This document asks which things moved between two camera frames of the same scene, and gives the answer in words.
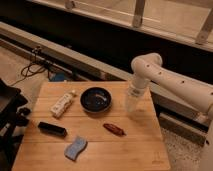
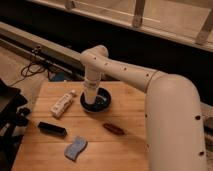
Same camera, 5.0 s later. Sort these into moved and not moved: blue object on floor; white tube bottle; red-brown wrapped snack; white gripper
Moved: white gripper
Not moved: red-brown wrapped snack; blue object on floor; white tube bottle
